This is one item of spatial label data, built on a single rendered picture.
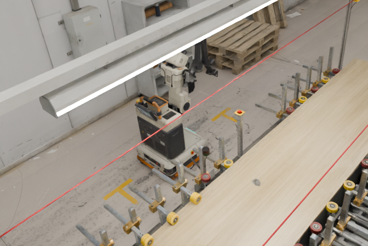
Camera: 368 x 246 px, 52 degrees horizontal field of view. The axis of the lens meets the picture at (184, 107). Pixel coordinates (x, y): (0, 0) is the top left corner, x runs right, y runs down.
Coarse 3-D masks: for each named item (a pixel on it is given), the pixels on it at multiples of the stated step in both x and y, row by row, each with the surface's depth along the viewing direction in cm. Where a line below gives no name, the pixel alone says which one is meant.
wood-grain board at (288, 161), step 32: (352, 64) 445; (320, 96) 396; (352, 96) 390; (288, 128) 356; (320, 128) 352; (352, 128) 348; (256, 160) 324; (288, 160) 321; (320, 160) 317; (352, 160) 314; (224, 192) 297; (256, 192) 294; (288, 192) 291; (320, 192) 288; (192, 224) 274; (224, 224) 272; (256, 224) 269; (288, 224) 267
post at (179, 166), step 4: (180, 164) 290; (180, 168) 290; (180, 172) 293; (180, 176) 296; (184, 176) 298; (180, 180) 299; (184, 180) 300; (184, 196) 308; (184, 200) 310; (184, 204) 313
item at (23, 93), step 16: (208, 0) 206; (224, 0) 206; (176, 16) 189; (192, 16) 192; (144, 32) 176; (160, 32) 180; (112, 48) 164; (128, 48) 169; (64, 64) 155; (80, 64) 154; (96, 64) 159; (32, 80) 146; (48, 80) 145; (64, 80) 150; (0, 96) 138; (16, 96) 138; (32, 96) 143; (0, 112) 136
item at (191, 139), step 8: (184, 128) 475; (184, 136) 461; (192, 136) 460; (200, 136) 459; (144, 144) 456; (192, 144) 448; (200, 144) 449; (152, 152) 442; (184, 152) 437; (192, 152) 440; (144, 160) 457; (160, 160) 430; (168, 160) 428; (176, 160) 428; (184, 160) 434; (152, 168) 448; (160, 168) 433; (168, 168) 422; (176, 168) 429; (168, 176) 430; (176, 176) 434
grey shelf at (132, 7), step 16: (128, 0) 517; (144, 0) 511; (160, 0) 512; (176, 0) 571; (128, 16) 523; (160, 16) 537; (128, 32) 541; (192, 48) 593; (144, 80) 570; (160, 80) 613
